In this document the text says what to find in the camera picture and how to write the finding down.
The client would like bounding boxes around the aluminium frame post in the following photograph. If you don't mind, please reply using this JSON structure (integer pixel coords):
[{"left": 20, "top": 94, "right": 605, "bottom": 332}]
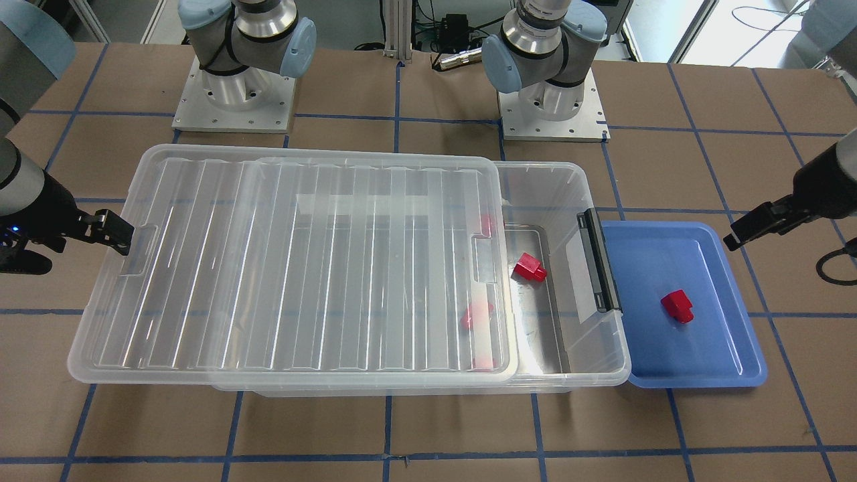
[{"left": 382, "top": 1, "right": 415, "bottom": 64}]

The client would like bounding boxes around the black box latch handle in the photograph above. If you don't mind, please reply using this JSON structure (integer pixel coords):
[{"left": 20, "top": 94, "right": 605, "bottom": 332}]
[{"left": 576, "top": 208, "right": 623, "bottom": 313}]

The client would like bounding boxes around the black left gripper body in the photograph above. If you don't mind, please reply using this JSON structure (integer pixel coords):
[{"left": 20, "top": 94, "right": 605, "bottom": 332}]
[{"left": 793, "top": 131, "right": 856, "bottom": 220}]

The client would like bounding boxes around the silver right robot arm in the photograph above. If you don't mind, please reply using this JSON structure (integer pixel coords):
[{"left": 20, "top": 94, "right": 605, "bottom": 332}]
[{"left": 1, "top": 1, "right": 317, "bottom": 275}]

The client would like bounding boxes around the blue plastic tray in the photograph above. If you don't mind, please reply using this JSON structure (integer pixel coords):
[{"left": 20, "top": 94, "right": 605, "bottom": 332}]
[{"left": 603, "top": 222, "right": 768, "bottom": 390}]

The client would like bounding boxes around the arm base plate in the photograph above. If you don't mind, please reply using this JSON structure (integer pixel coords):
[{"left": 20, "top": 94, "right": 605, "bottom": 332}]
[
  {"left": 172, "top": 58, "right": 297, "bottom": 134},
  {"left": 497, "top": 70, "right": 611, "bottom": 143}
]

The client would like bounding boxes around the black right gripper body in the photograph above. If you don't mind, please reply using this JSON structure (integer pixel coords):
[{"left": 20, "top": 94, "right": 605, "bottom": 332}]
[{"left": 1, "top": 141, "right": 80, "bottom": 275}]

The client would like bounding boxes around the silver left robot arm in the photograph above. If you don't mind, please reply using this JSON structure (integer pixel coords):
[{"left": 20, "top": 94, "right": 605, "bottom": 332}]
[{"left": 481, "top": 1, "right": 855, "bottom": 251}]

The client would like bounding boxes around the clear plastic box lid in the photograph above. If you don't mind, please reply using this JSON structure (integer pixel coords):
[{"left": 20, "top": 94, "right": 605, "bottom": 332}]
[{"left": 67, "top": 144, "right": 520, "bottom": 393}]

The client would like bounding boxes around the clear plastic storage box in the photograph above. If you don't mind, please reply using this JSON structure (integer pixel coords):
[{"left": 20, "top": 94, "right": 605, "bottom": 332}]
[{"left": 193, "top": 158, "right": 630, "bottom": 396}]

